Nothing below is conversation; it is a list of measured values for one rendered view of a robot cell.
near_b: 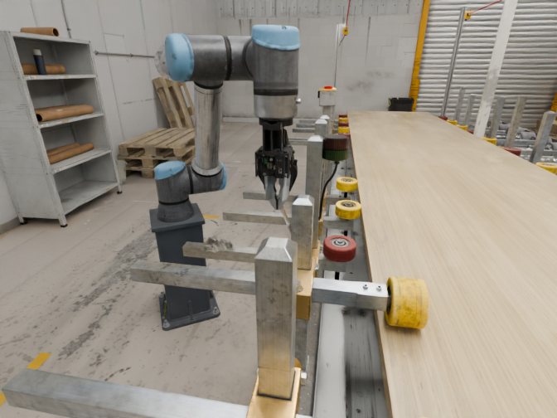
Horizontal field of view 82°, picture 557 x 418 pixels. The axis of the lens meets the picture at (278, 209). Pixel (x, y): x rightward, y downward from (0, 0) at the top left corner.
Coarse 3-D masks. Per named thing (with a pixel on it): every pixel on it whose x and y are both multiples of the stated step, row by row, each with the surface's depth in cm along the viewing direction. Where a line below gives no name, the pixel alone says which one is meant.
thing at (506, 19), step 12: (516, 0) 180; (504, 12) 184; (504, 24) 185; (504, 36) 187; (504, 48) 189; (492, 60) 194; (492, 72) 195; (492, 84) 197; (492, 96) 200; (480, 108) 206; (480, 120) 206; (480, 132) 209
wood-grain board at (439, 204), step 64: (384, 128) 238; (448, 128) 238; (384, 192) 113; (448, 192) 113; (512, 192) 113; (384, 256) 75; (448, 256) 75; (512, 256) 75; (384, 320) 56; (448, 320) 56; (512, 320) 56; (384, 384) 47; (448, 384) 44; (512, 384) 44
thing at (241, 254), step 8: (184, 248) 87; (192, 248) 86; (200, 248) 86; (232, 248) 86; (240, 248) 86; (248, 248) 86; (256, 248) 86; (192, 256) 87; (200, 256) 87; (208, 256) 87; (216, 256) 86; (224, 256) 86; (232, 256) 85; (240, 256) 85; (248, 256) 84; (320, 256) 82; (320, 264) 81; (328, 264) 81; (336, 264) 80; (344, 264) 80
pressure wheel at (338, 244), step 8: (328, 240) 81; (336, 240) 81; (344, 240) 81; (352, 240) 81; (328, 248) 78; (336, 248) 77; (344, 248) 77; (352, 248) 77; (328, 256) 78; (336, 256) 77; (344, 256) 77; (352, 256) 78; (336, 272) 83
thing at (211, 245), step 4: (208, 240) 87; (212, 240) 87; (216, 240) 86; (220, 240) 88; (224, 240) 88; (204, 244) 88; (208, 244) 87; (212, 244) 86; (216, 244) 86; (220, 244) 85; (224, 244) 86; (228, 244) 86; (232, 244) 86; (204, 248) 84; (208, 248) 84; (212, 248) 84; (216, 248) 85; (220, 248) 85; (224, 248) 85; (228, 248) 86
